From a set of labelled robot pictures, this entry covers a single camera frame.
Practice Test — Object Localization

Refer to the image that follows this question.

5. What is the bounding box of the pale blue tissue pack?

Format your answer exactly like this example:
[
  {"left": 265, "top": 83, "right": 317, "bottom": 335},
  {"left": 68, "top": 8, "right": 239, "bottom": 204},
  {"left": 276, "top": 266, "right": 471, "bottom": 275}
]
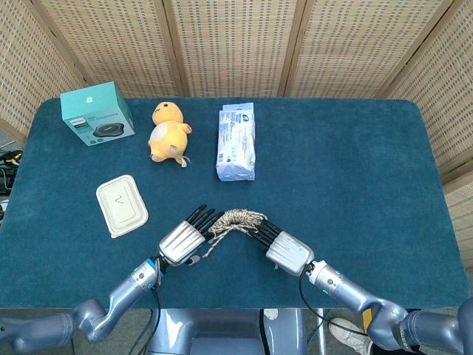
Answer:
[{"left": 215, "top": 103, "right": 256, "bottom": 183}]

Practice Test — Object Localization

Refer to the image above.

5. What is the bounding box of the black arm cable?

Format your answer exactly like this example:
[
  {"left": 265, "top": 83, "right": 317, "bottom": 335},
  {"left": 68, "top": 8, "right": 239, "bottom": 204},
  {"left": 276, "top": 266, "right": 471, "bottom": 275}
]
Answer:
[
  {"left": 298, "top": 269, "right": 370, "bottom": 337},
  {"left": 127, "top": 284, "right": 163, "bottom": 355}
]

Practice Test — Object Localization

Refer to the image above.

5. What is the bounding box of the white rectangular container lid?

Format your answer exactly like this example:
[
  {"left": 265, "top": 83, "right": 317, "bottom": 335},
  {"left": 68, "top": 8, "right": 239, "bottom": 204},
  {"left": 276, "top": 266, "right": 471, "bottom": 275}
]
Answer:
[{"left": 95, "top": 174, "right": 149, "bottom": 239}]

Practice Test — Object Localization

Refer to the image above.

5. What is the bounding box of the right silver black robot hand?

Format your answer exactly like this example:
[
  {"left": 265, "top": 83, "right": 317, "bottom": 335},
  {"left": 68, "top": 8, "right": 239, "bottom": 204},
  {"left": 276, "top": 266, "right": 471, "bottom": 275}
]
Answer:
[{"left": 247, "top": 217, "right": 316, "bottom": 277}]

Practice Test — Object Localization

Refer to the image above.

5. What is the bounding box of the woven wooden folding screen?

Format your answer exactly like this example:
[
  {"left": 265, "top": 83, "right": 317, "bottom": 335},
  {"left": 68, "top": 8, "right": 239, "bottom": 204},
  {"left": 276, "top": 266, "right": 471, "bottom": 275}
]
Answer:
[{"left": 0, "top": 0, "right": 473, "bottom": 260}]

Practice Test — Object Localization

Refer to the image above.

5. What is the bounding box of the yellow plush toy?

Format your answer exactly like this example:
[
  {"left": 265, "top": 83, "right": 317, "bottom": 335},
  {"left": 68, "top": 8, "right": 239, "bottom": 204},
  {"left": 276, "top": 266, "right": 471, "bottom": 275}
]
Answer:
[{"left": 148, "top": 101, "right": 193, "bottom": 167}]

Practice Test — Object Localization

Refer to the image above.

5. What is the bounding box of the teal Philips speaker box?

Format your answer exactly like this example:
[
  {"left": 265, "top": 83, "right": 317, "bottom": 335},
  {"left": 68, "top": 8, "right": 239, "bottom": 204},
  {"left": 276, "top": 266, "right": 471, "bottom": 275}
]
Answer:
[{"left": 60, "top": 81, "right": 135, "bottom": 147}]

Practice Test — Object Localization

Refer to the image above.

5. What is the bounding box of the power strip with cables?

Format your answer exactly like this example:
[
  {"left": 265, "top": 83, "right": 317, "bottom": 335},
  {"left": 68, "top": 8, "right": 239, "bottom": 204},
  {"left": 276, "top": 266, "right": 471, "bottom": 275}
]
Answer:
[{"left": 0, "top": 147, "right": 24, "bottom": 197}]

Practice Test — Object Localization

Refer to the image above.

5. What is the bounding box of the grey-blue robot torso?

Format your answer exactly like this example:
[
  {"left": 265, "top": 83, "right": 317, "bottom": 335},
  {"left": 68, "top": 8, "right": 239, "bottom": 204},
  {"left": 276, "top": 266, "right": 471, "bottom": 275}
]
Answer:
[{"left": 146, "top": 308, "right": 310, "bottom": 355}]

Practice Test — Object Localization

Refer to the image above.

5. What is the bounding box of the beige twisted rope bundle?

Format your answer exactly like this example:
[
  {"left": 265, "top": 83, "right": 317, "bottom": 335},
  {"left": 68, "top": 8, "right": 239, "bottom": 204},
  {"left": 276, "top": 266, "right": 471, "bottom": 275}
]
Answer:
[{"left": 200, "top": 208, "right": 268, "bottom": 260}]

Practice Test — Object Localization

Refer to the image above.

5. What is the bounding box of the blue table cloth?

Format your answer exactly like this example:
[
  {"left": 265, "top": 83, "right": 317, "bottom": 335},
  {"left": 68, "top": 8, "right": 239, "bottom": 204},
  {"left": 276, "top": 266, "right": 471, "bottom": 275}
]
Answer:
[{"left": 0, "top": 96, "right": 469, "bottom": 310}]

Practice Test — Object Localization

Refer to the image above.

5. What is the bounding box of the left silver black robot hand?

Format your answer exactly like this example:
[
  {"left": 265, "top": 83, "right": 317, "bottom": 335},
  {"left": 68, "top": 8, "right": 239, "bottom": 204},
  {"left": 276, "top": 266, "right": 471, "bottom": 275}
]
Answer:
[{"left": 158, "top": 204, "right": 225, "bottom": 266}]

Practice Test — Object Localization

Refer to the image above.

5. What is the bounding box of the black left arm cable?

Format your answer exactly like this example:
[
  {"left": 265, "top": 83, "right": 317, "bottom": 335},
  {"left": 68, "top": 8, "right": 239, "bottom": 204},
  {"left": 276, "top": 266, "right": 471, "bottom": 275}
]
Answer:
[{"left": 127, "top": 284, "right": 163, "bottom": 355}]

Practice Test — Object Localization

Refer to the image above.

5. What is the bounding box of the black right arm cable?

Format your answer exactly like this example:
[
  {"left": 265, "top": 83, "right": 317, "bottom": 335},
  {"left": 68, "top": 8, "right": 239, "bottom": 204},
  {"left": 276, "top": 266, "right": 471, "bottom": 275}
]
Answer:
[{"left": 298, "top": 269, "right": 370, "bottom": 337}]

